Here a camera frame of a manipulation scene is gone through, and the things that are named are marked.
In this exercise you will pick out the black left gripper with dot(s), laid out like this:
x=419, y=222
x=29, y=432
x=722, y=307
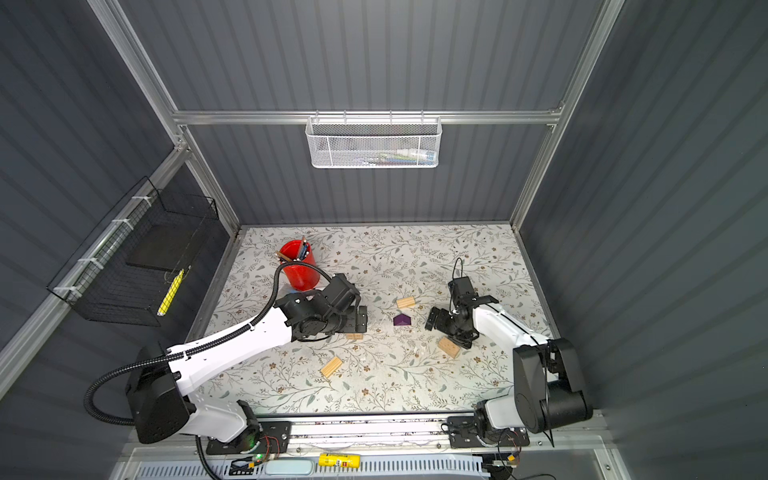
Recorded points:
x=353, y=323

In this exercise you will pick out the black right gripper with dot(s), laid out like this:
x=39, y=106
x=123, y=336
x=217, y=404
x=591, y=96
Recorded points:
x=464, y=338

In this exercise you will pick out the small wood block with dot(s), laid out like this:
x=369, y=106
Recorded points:
x=405, y=303

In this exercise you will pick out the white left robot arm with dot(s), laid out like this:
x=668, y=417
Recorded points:
x=162, y=387

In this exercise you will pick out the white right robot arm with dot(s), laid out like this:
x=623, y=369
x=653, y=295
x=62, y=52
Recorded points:
x=548, y=388

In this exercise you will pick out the purple cube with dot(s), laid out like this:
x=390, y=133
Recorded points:
x=402, y=320

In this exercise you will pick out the yellow highlighter in basket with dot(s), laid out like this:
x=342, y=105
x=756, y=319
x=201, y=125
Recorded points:
x=170, y=294

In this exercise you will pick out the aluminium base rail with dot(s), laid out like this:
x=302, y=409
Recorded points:
x=421, y=433

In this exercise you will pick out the white wire mesh basket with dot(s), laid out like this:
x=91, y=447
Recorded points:
x=389, y=143

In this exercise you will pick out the black wire basket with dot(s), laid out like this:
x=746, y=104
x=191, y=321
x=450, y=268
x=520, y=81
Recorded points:
x=124, y=275

